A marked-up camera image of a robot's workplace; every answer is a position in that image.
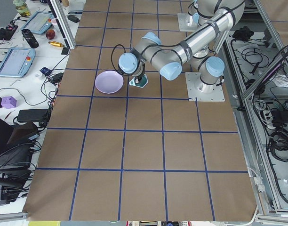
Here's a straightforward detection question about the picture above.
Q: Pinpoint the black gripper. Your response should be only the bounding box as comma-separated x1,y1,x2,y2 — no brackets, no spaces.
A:
133,61,145,83

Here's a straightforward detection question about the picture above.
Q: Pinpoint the light teal faceted cup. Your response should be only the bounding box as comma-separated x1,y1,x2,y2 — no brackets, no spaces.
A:
129,74,148,88

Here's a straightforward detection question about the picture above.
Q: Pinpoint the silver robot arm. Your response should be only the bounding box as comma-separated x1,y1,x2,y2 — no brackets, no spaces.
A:
117,0,245,88
187,0,199,27

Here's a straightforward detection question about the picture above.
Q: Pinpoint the purple plate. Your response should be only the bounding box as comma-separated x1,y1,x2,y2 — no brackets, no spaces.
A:
95,71,124,94

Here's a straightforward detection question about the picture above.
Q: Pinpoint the white pink cup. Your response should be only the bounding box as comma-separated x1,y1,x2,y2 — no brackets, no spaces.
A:
51,18,58,27

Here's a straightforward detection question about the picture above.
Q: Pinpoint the red apple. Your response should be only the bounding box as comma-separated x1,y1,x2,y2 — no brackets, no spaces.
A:
45,29,56,40

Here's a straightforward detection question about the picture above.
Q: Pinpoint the black power adapter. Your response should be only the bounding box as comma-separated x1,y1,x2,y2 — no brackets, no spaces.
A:
16,109,48,123

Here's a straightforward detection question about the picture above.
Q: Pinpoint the far blue teach pendant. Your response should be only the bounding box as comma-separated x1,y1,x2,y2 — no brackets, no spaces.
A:
21,11,54,34

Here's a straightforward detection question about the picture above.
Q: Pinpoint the blue teach pendant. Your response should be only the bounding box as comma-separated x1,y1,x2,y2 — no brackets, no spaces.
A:
21,11,54,34
0,48,36,78

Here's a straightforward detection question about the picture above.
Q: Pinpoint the black water bottle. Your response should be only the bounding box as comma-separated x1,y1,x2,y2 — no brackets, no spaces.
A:
21,29,39,48

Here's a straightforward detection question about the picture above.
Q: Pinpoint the near blue teach pendant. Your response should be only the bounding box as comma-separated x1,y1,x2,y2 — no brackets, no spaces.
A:
0,48,36,78

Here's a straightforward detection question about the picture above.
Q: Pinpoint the purple plastic block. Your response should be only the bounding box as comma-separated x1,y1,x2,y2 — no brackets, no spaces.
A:
1,96,17,109

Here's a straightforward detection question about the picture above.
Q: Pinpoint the green drink bottle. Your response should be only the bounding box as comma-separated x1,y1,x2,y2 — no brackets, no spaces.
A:
13,0,31,17

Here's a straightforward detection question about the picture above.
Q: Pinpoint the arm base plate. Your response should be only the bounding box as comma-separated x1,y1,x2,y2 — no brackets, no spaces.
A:
185,72,225,102
177,13,198,32

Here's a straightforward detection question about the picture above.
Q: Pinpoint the aluminium frame post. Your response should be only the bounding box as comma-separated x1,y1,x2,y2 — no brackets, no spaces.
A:
48,0,76,49

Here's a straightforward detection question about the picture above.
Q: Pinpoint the coiled black cable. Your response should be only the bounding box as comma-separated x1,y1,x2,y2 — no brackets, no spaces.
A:
266,129,288,163

